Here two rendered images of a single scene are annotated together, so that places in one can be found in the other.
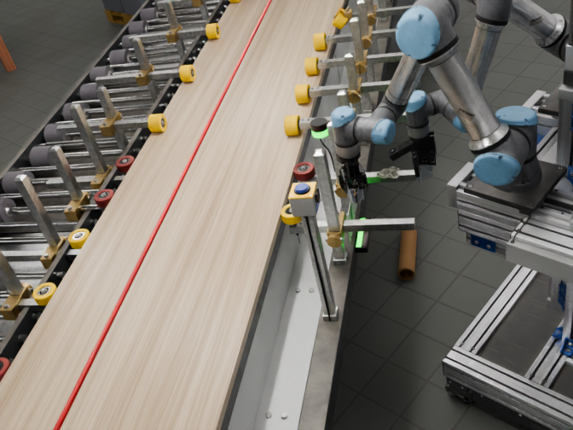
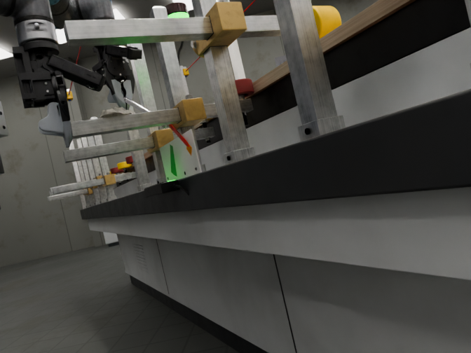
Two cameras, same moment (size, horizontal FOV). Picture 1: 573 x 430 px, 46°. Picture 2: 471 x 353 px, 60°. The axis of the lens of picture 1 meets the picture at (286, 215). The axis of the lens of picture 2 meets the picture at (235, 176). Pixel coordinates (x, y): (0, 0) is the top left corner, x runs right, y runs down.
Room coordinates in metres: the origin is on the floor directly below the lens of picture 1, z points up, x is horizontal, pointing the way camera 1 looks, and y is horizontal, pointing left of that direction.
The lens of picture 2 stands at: (2.77, -0.89, 0.67)
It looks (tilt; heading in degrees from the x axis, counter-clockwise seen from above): 0 degrees down; 134
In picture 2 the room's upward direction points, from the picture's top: 13 degrees counter-clockwise
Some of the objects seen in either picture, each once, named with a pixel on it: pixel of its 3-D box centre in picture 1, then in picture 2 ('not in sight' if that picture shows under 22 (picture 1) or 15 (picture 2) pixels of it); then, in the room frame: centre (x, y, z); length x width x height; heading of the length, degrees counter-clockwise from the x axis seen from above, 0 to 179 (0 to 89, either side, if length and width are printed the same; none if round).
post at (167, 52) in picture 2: (342, 177); (178, 102); (2.01, -0.23, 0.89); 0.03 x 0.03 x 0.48; 70
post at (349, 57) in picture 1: (356, 105); (292, 3); (2.48, -0.40, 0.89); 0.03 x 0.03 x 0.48; 70
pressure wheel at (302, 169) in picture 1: (305, 178); (240, 103); (2.10, -0.10, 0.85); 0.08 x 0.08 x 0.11
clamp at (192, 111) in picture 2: (344, 182); (186, 115); (2.03, -0.24, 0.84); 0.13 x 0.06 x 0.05; 160
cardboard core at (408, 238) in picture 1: (408, 252); not in sight; (2.43, -0.53, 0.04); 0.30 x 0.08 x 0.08; 160
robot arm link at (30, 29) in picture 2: (418, 128); (37, 37); (1.96, -0.52, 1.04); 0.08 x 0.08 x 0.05
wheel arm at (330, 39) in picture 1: (370, 35); not in sight; (2.99, -0.60, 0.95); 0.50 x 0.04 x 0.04; 70
